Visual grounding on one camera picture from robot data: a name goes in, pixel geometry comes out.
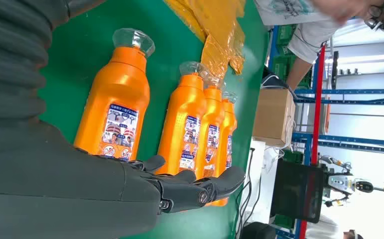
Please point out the yellow taped sheet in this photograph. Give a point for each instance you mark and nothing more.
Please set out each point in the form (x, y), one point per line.
(218, 33)

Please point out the person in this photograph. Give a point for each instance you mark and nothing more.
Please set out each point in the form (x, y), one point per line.
(310, 43)
(320, 231)

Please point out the grey humanoid robot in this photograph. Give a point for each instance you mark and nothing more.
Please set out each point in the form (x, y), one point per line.
(343, 183)

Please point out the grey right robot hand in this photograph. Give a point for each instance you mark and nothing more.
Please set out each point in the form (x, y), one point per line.
(46, 198)

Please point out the black zip case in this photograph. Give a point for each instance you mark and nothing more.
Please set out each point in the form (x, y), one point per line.
(257, 232)

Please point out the orange device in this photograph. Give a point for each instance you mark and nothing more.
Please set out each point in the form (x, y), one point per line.
(327, 115)

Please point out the brown cardboard box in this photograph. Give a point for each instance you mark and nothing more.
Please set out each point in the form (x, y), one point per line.
(271, 115)

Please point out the black bar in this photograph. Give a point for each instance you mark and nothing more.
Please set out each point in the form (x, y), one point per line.
(335, 69)

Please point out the blue metal rack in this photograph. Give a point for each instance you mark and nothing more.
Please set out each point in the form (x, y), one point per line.
(350, 91)

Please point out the green table mat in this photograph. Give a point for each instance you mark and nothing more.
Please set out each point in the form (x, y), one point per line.
(79, 49)

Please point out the red metal beam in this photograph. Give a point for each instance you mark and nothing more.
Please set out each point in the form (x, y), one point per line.
(316, 115)

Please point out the white desk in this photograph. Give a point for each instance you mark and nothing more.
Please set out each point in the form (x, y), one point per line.
(259, 198)

